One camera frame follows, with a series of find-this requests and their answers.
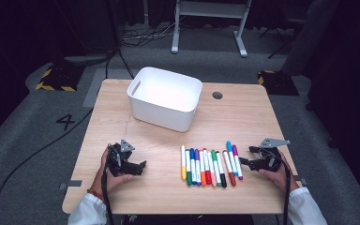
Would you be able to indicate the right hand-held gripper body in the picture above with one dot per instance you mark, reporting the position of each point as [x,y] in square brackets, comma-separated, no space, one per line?
[270,161]

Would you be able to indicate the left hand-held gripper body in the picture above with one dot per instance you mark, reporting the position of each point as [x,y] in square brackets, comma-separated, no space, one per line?
[118,164]

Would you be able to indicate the brown marker pen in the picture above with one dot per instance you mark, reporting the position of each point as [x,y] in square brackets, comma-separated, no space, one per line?
[232,179]

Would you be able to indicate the light blue marker pen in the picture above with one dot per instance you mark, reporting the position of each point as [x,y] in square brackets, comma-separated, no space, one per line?
[229,146]

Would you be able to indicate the black marker pen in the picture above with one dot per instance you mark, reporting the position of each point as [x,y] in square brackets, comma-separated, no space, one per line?
[223,182]

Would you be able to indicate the pink marker pen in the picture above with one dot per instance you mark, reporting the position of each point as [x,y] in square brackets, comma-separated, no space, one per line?
[212,181]

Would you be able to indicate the yellow marker pen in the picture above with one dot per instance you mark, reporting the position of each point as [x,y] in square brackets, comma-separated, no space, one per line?
[183,172]

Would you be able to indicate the orange marker pen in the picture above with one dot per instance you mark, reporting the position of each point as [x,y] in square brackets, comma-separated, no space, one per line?
[203,180]

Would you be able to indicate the dark green marker pen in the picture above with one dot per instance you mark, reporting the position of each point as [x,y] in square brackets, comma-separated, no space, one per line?
[188,179]

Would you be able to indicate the purple marker pen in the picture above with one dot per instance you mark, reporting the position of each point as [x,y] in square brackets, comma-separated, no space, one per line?
[197,154]

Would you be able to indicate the white plastic storage bin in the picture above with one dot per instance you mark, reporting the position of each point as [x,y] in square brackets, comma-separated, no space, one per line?
[165,90]

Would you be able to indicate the person's right hand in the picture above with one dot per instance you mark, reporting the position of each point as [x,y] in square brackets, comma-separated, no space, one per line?
[286,178]

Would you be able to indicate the person's left hand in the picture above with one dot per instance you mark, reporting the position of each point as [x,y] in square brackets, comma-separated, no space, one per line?
[106,184]

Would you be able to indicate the grey tape strip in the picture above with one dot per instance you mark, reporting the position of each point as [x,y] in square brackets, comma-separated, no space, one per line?
[303,180]
[74,183]

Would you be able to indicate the black tripod stand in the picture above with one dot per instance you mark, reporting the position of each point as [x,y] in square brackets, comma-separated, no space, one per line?
[281,49]

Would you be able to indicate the grey stand base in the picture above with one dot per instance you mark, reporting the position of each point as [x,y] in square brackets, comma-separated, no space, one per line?
[87,59]

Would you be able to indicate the grey curtain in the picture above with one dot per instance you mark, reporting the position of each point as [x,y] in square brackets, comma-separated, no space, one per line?
[312,37]

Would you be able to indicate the black yellow striped base plate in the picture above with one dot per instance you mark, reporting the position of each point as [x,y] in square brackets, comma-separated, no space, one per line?
[59,78]
[278,82]

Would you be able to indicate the white desk frame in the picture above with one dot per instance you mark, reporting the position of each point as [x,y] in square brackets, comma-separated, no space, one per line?
[209,9]

